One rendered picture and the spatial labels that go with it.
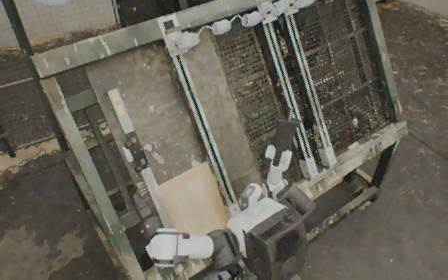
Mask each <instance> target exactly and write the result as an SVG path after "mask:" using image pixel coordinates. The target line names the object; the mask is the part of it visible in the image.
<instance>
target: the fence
mask: <svg viewBox="0 0 448 280"><path fill-rule="evenodd" d="M115 91H116V92H117V94H118V98H119V100H120V101H118V102H113V98H112V97H111V95H110V93H111V92H115ZM106 94H107V96H108V99H109V101H110V105H111V106H112V108H113V111H114V113H115V115H116V118H117V120H118V124H119V125H120V126H121V130H122V132H123V134H124V137H125V139H126V140H127V136H126V134H127V133H129V132H132V131H134V130H135V129H134V127H133V126H132V122H131V121H130V118H129V115H128V113H127V110H126V108H125V106H124V103H123V101H122V100H121V96H120V94H119V92H118V89H113V90H110V91H109V92H106ZM118 105H122V107H123V108H124V112H125V113H126V114H124V115H123V116H119V114H118V110H117V109H116V106H118ZM127 142H128V140H127ZM140 174H141V177H142V178H143V181H145V184H146V186H147V188H148V191H149V196H150V197H151V201H152V202H153V206H154V207H155V209H156V212H157V214H158V216H159V219H160V220H161V223H162V224H163V225H164V228H165V229H169V228H170V229H173V228H174V229H175V225H174V224H173V222H172V218H171V217H170V215H169V212H168V209H167V206H166V204H165V203H164V199H163V198H162V196H161V192H160V190H159V187H158V185H157V183H156V180H155V178H154V177H153V173H152V171H151V168H150V167H148V168H147V169H144V170H143V171H142V172H140Z"/></svg>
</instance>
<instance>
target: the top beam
mask: <svg viewBox="0 0 448 280"><path fill-rule="evenodd" d="M254 1H255V0H216V1H211V2H209V3H206V4H201V5H199V6H194V7H192V8H189V9H185V10H183V11H180V12H175V13H172V14H168V15H165V16H163V17H159V18H156V19H153V20H148V21H146V22H142V23H139V24H137V25H132V26H129V27H127V28H122V29H120V30H115V31H113V32H110V33H105V34H103V35H98V36H96V37H94V38H89V39H86V40H84V41H79V42H77V43H72V44H70V45H67V46H62V47H60V48H58V49H53V50H51V51H46V52H43V53H40V54H36V55H34V56H32V57H30V59H29V61H30V62H31V64H32V67H33V69H34V70H35V73H36V75H37V77H38V80H39V79H40V80H41V79H43V78H47V77H49V76H51V75H58V74H60V73H65V72H67V71H69V70H73V69H75V68H80V67H82V66H84V65H89V64H91V63H93V62H97V61H100V60H104V59H106V58H108V57H113V56H115V55H117V54H121V53H124V52H128V51H130V50H132V49H137V48H139V47H141V46H145V45H148V44H152V43H154V42H156V41H161V40H163V39H164V37H163V36H162V33H161V30H160V28H159V24H158V22H157V20H159V19H162V18H164V17H169V16H172V15H174V14H175V17H176V18H177V22H178V24H179V26H180V25H184V24H186V23H188V22H193V21H195V20H200V19H202V18H204V17H209V16H211V15H213V14H217V13H220V12H225V11H227V10H229V9H233V8H236V7H238V6H242V5H244V4H250V3H252V2H254ZM256 8H258V6H252V7H250V8H247V9H243V10H241V11H239V12H234V13H232V14H228V15H225V16H223V17H219V18H217V19H215V20H210V21H208V22H204V23H201V24H199V25H195V26H193V27H191V30H193V29H195V28H199V27H201V26H204V25H208V24H210V23H212V22H217V21H219V20H223V19H225V18H228V17H232V16H234V15H236V14H241V13H243V12H247V11H250V10H252V9H256Z"/></svg>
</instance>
